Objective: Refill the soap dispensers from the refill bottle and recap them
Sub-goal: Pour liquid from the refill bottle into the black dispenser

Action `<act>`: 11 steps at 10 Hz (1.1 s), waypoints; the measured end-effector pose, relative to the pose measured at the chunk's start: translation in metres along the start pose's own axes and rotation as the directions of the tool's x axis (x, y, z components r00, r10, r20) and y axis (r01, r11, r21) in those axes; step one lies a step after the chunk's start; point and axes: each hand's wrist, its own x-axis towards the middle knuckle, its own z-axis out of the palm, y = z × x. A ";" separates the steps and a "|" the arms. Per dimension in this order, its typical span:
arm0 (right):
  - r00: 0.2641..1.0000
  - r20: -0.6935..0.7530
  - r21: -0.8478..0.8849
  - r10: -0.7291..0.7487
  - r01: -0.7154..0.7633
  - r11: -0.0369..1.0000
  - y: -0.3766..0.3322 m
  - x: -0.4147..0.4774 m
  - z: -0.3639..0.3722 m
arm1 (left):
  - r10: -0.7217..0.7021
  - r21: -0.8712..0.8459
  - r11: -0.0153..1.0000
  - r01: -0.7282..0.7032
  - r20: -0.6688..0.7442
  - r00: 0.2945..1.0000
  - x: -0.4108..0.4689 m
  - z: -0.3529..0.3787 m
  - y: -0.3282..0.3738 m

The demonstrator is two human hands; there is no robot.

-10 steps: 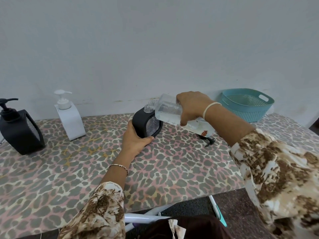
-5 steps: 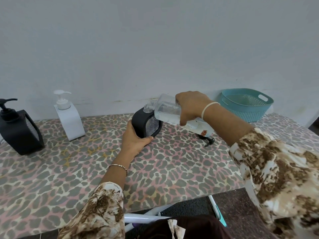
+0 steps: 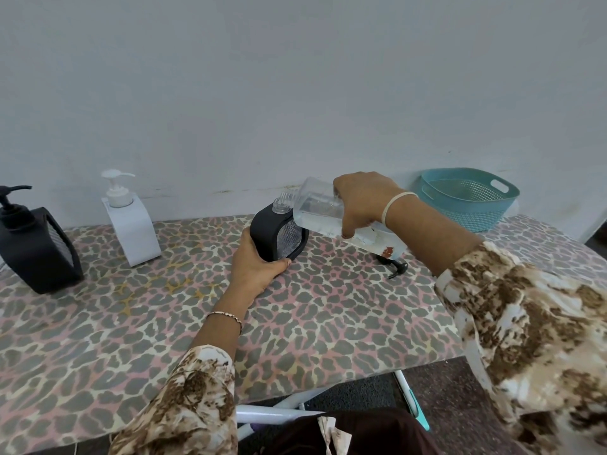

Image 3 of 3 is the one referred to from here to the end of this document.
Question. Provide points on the person's left hand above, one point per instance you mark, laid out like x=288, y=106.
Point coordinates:
x=251, y=279

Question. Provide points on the person's right hand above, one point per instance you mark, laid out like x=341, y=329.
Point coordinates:
x=365, y=198

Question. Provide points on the tall clear plastic bottle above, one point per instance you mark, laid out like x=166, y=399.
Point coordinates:
x=317, y=208

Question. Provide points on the black square soap dispenser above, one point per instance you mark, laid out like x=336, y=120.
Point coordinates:
x=263, y=232

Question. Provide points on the short black pump head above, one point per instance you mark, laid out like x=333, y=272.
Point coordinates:
x=398, y=269

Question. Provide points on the teal plastic basket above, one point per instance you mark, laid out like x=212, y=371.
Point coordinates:
x=474, y=208

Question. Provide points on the white soap dispenser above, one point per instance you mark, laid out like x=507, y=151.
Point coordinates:
x=133, y=236

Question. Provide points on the person's right forearm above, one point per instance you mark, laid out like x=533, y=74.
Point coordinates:
x=436, y=241

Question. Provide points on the person's left forearm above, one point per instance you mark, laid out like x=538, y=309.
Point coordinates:
x=213, y=336

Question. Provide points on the person's dark maroon garment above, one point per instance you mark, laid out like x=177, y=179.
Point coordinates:
x=379, y=435

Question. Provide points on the white wrist band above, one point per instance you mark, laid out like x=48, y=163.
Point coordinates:
x=393, y=206

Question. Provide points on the leopard print ironing board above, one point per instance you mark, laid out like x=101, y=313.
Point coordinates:
x=332, y=317

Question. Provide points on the white ironing board leg frame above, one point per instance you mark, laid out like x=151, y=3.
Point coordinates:
x=270, y=414

